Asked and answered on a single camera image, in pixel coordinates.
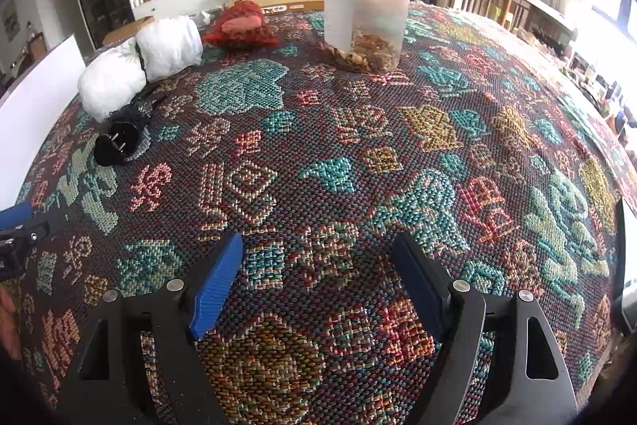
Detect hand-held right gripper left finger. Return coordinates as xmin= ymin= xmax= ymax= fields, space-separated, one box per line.
xmin=57 ymin=230 xmax=244 ymax=425

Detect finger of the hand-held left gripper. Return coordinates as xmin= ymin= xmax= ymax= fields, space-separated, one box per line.
xmin=0 ymin=202 xmax=68 ymax=253

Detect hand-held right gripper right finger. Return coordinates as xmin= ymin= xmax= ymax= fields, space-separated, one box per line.
xmin=391 ymin=232 xmax=581 ymax=425

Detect white soft bundle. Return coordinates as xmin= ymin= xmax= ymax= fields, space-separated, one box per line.
xmin=78 ymin=14 xmax=205 ymax=123

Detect person's left hand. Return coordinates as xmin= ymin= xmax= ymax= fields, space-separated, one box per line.
xmin=0 ymin=290 xmax=23 ymax=362

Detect white box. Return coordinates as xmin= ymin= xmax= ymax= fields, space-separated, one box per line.
xmin=0 ymin=34 xmax=86 ymax=213

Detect colourful patterned woven blanket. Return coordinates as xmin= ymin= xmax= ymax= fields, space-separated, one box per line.
xmin=10 ymin=0 xmax=631 ymax=425

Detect wooden chair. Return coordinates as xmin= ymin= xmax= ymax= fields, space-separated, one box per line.
xmin=27 ymin=31 xmax=49 ymax=63

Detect cardboard box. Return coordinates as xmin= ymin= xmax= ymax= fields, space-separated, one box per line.
xmin=102 ymin=16 xmax=155 ymax=46

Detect red mesh pouch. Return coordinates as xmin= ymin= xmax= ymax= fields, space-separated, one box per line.
xmin=201 ymin=0 xmax=282 ymax=50

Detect row of bottles and clutter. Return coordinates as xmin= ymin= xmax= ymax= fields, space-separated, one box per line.
xmin=518 ymin=27 xmax=637 ymax=142

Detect clear plastic jar black lid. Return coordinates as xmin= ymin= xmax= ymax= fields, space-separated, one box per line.
xmin=323 ymin=0 xmax=415 ymax=74

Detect flat yellow box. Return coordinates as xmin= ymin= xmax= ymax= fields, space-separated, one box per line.
xmin=234 ymin=0 xmax=326 ymax=14

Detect window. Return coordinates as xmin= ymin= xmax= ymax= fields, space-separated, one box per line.
xmin=590 ymin=0 xmax=637 ymax=77

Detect black power plug with cable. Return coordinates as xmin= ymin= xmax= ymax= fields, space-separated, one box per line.
xmin=94 ymin=86 xmax=168 ymax=167

